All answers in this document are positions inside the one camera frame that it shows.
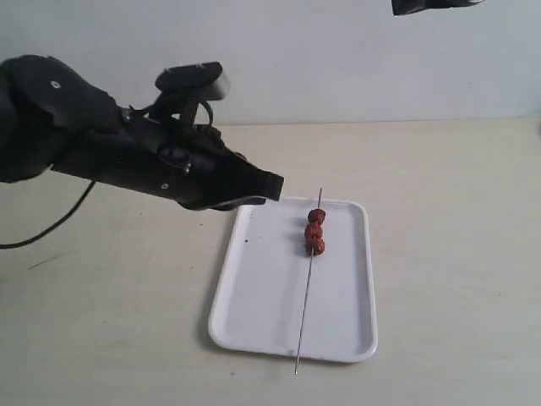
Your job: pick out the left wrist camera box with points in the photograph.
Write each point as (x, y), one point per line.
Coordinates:
(183, 88)

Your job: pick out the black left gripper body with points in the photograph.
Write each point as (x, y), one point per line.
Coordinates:
(154, 159)

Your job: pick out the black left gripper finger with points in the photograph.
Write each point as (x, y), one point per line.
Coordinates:
(229, 204)
(254, 183)

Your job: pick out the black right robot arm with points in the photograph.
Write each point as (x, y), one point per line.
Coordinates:
(406, 7)

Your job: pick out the white rectangular plastic tray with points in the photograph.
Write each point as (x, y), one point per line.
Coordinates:
(258, 302)

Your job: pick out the dark red dried date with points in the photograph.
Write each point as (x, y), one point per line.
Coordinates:
(315, 246)
(317, 215)
(313, 231)

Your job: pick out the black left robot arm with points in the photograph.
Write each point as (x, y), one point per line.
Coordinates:
(53, 119)

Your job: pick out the thin metal skewer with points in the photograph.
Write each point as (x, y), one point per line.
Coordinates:
(305, 297)

